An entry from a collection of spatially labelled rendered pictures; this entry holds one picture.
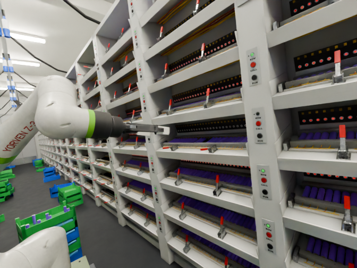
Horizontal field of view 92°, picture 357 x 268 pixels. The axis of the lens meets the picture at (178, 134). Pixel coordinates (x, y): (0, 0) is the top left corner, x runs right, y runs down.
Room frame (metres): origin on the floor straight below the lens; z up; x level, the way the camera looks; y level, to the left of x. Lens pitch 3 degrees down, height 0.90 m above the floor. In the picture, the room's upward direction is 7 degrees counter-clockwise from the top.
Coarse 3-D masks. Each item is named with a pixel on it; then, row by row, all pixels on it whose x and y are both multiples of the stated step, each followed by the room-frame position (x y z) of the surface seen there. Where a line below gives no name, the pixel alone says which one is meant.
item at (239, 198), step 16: (160, 176) 1.09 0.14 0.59; (176, 176) 1.06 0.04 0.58; (192, 176) 0.97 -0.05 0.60; (208, 176) 0.92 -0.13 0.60; (224, 176) 0.88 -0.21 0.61; (240, 176) 0.83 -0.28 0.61; (176, 192) 0.98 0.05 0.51; (192, 192) 0.87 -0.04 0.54; (208, 192) 0.82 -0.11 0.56; (224, 192) 0.78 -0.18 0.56; (240, 192) 0.73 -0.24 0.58; (240, 208) 0.68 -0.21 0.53
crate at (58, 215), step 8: (64, 200) 1.37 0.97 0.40; (56, 208) 1.33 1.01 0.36; (72, 208) 1.24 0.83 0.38; (40, 216) 1.25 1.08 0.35; (56, 216) 1.16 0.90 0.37; (64, 216) 1.20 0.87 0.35; (72, 216) 1.23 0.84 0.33; (16, 224) 1.12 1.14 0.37; (24, 224) 1.18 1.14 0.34; (32, 224) 1.19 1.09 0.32; (40, 224) 1.09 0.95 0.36; (48, 224) 1.12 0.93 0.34; (24, 232) 1.03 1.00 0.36; (32, 232) 1.06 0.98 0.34
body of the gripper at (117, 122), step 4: (112, 116) 0.60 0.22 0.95; (116, 116) 0.61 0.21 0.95; (116, 120) 0.59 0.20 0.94; (120, 120) 0.60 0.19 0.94; (116, 124) 0.58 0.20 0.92; (120, 124) 0.59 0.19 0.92; (124, 124) 0.60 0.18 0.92; (128, 124) 0.61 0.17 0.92; (116, 128) 0.58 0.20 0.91; (120, 128) 0.59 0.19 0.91; (124, 128) 0.60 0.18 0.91; (112, 132) 0.58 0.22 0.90; (116, 132) 0.59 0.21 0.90; (120, 132) 0.60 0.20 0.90; (112, 136) 0.59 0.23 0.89; (116, 136) 0.60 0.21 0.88
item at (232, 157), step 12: (192, 132) 1.07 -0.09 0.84; (204, 132) 1.01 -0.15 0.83; (216, 132) 0.94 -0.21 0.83; (228, 132) 0.89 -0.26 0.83; (156, 144) 1.09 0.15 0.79; (168, 156) 1.00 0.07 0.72; (180, 156) 0.92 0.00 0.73; (192, 156) 0.86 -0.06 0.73; (204, 156) 0.80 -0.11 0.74; (216, 156) 0.75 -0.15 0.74; (228, 156) 0.70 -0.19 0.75; (240, 156) 0.66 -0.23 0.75
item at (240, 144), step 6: (168, 144) 1.06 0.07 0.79; (180, 144) 0.98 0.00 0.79; (186, 144) 0.94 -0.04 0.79; (192, 144) 0.91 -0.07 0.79; (198, 144) 0.88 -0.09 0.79; (204, 144) 0.85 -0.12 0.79; (210, 144) 0.82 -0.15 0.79; (216, 144) 0.80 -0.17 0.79; (222, 144) 0.77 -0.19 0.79; (228, 144) 0.75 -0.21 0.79; (234, 144) 0.73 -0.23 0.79; (240, 144) 0.71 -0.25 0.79
